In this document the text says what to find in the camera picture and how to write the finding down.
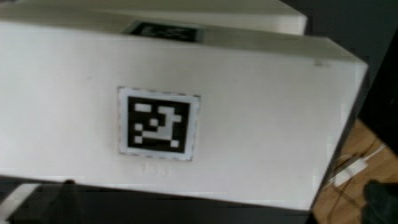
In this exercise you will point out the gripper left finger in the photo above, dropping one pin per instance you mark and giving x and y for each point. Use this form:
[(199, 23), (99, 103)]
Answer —
[(41, 203)]

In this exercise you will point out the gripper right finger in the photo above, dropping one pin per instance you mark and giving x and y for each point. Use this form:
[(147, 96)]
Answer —
[(378, 212)]

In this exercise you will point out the white plug on floor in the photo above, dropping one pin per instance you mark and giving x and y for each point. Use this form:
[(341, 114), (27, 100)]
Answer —
[(354, 168)]

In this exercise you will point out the white cabinet top block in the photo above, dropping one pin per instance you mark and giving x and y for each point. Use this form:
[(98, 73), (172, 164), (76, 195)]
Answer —
[(171, 107)]

